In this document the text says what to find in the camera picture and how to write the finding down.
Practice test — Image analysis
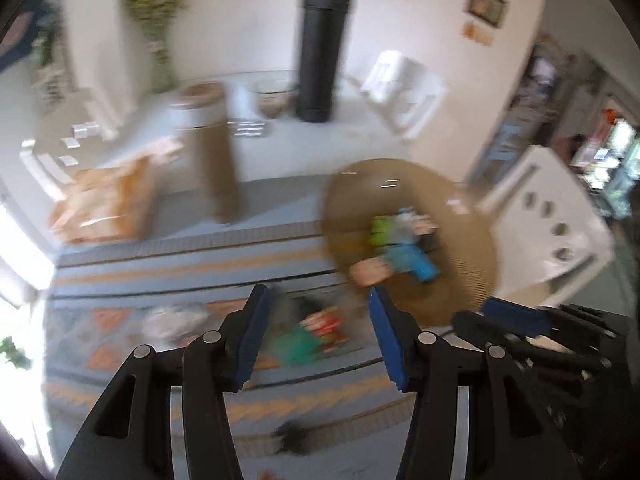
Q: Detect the white chair far left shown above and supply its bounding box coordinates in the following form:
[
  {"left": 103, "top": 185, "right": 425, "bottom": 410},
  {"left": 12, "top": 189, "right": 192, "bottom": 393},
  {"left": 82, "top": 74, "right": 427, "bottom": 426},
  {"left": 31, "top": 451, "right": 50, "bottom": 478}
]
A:
[{"left": 20, "top": 88, "right": 118, "bottom": 202}]

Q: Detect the white chair near right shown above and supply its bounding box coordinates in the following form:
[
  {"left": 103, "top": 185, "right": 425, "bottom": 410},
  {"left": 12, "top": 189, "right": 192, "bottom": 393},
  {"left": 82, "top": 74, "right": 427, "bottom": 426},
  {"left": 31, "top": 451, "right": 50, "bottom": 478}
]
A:
[{"left": 478, "top": 145, "right": 614, "bottom": 307}]

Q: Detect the green glass vase with plant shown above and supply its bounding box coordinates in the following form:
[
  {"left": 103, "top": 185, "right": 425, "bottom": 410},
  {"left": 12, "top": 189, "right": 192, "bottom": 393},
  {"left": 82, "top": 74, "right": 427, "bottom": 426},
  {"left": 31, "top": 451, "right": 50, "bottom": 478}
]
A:
[{"left": 122, "top": 0, "right": 188, "bottom": 93}]

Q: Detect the blue wall picture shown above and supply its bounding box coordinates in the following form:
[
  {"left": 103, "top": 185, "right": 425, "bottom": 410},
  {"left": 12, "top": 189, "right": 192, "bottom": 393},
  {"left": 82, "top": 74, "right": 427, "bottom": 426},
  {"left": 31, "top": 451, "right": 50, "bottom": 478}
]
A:
[{"left": 0, "top": 0, "right": 56, "bottom": 73}]

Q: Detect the lime green toy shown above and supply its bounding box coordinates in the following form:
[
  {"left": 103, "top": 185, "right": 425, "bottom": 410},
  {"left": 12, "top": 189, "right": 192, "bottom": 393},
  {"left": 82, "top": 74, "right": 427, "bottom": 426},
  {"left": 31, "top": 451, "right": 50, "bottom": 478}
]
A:
[{"left": 369, "top": 216, "right": 398, "bottom": 248}]

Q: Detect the foil pill blister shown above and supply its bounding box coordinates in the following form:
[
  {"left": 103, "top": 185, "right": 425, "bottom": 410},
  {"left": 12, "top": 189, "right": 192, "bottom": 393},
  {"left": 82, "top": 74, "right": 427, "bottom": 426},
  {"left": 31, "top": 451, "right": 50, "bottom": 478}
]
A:
[{"left": 228, "top": 119, "right": 268, "bottom": 138}]

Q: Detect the orange white tissue pack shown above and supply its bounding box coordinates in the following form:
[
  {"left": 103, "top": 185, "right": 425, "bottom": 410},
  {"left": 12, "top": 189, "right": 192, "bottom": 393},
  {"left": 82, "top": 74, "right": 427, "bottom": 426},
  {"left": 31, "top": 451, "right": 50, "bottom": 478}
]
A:
[{"left": 49, "top": 155, "right": 158, "bottom": 245}]

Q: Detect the brown ribbed glass bowl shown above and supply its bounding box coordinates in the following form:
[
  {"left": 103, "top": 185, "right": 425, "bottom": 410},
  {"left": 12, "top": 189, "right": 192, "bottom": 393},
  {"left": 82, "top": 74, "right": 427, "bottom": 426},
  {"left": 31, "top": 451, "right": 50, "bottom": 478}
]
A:
[{"left": 321, "top": 158, "right": 499, "bottom": 326}]

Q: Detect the small glass bowl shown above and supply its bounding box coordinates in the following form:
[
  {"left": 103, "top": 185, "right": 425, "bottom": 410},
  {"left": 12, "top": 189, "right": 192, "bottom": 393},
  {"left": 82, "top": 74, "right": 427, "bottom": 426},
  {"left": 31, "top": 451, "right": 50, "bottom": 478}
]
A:
[{"left": 250, "top": 78, "right": 297, "bottom": 119}]

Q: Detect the white chair far right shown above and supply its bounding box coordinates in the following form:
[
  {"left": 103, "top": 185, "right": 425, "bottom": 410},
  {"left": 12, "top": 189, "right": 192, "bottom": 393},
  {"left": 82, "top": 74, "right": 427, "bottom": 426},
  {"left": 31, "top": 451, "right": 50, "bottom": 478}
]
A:
[{"left": 360, "top": 50, "right": 448, "bottom": 142}]

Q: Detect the white carved shelf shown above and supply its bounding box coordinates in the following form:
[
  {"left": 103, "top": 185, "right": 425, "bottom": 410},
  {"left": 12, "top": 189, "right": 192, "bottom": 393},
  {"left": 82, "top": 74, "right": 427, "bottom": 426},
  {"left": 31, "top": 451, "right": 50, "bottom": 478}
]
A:
[{"left": 29, "top": 35, "right": 70, "bottom": 113}]

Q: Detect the red chibi figurine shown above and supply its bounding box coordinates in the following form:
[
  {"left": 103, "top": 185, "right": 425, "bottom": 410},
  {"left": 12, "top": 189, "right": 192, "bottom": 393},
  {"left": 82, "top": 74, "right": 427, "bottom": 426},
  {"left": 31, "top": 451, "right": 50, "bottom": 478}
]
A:
[{"left": 295, "top": 297, "right": 347, "bottom": 356}]

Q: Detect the gold cylindrical canister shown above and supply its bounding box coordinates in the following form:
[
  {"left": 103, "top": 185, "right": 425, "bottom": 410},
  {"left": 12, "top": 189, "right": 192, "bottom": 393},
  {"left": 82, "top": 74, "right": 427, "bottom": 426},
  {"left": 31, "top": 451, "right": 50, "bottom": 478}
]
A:
[{"left": 169, "top": 81, "right": 241, "bottom": 224}]

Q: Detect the white chair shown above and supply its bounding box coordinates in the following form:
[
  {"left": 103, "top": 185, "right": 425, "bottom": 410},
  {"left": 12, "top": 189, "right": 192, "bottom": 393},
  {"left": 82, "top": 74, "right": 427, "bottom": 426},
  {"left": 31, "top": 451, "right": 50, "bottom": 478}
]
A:
[
  {"left": 20, "top": 88, "right": 118, "bottom": 202},
  {"left": 478, "top": 145, "right": 614, "bottom": 307},
  {"left": 360, "top": 50, "right": 448, "bottom": 142}
]

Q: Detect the pink patterned box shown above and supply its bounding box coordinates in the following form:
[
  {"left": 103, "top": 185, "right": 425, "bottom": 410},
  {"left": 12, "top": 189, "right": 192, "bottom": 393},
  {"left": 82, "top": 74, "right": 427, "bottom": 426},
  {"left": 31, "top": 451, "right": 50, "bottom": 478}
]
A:
[{"left": 349, "top": 256, "right": 395, "bottom": 287}]

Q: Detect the black thermos bottle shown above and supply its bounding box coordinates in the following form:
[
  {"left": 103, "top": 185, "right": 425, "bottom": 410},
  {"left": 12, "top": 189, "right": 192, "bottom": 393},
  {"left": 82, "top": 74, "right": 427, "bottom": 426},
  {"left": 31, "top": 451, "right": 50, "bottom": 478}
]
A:
[{"left": 296, "top": 0, "right": 350, "bottom": 124}]

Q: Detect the light blue gummy toy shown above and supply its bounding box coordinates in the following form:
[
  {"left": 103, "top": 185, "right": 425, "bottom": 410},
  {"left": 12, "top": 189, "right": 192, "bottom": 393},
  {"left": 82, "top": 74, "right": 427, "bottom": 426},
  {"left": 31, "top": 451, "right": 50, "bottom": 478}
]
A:
[{"left": 395, "top": 207, "right": 426, "bottom": 245}]

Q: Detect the patterned blue table mat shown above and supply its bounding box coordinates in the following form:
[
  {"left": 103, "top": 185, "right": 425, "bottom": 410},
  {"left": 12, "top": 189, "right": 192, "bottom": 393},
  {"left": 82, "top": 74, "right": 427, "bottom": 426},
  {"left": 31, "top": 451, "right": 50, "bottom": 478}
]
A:
[{"left": 41, "top": 179, "right": 482, "bottom": 480}]

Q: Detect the small black toy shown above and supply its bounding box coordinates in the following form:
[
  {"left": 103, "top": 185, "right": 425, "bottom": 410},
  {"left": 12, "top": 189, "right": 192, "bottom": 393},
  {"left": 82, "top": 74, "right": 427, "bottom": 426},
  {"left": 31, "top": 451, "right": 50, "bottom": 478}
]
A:
[{"left": 272, "top": 419, "right": 318, "bottom": 456}]

